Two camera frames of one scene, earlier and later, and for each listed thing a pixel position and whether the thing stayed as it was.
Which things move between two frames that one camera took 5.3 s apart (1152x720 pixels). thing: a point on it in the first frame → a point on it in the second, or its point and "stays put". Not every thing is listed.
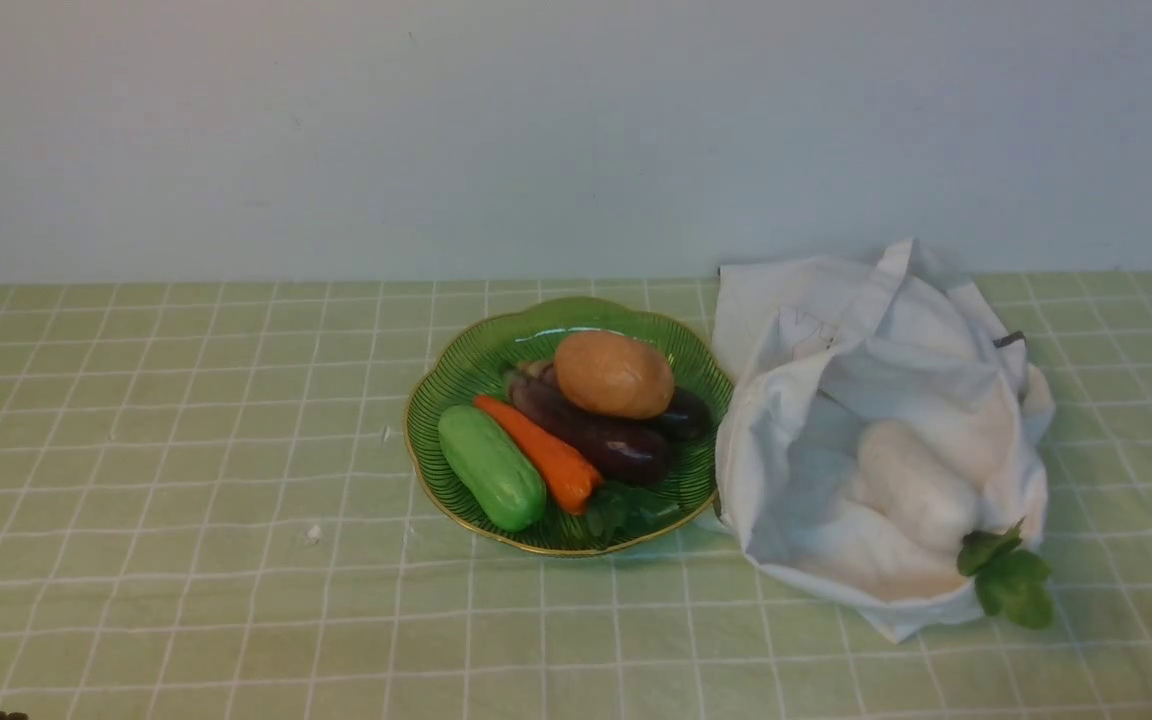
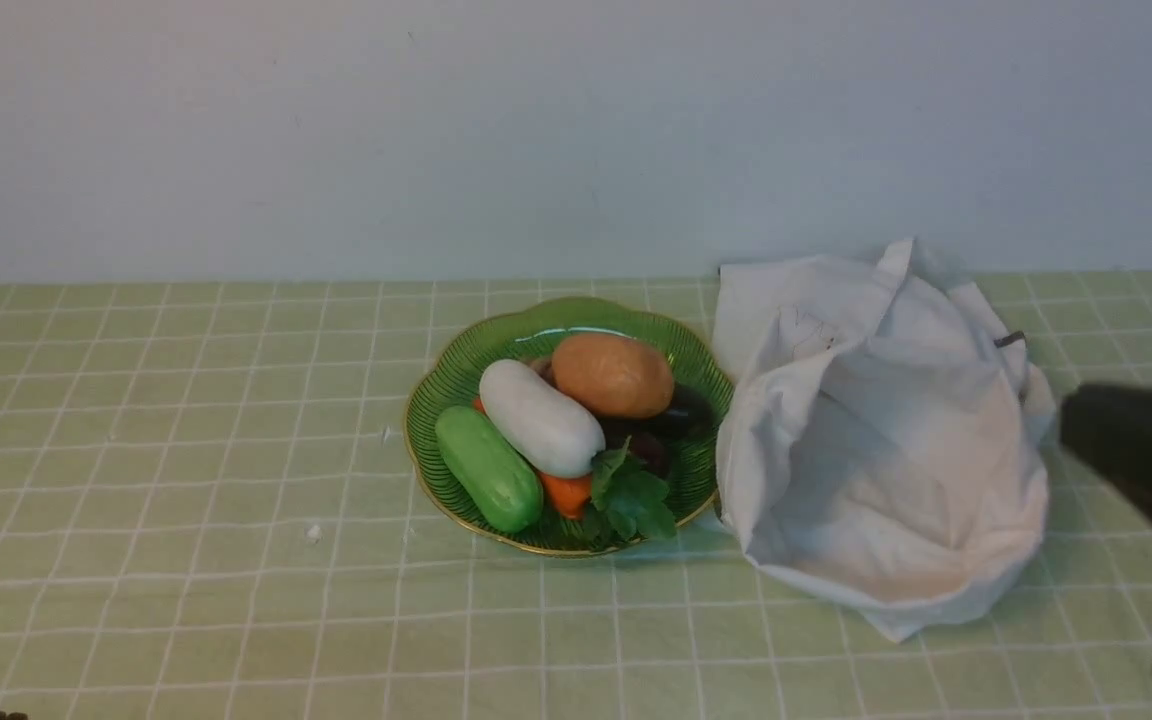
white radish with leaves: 927,540 → 556,436
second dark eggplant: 686,416 stays put
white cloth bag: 879,420 stays put
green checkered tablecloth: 198,501 stays put
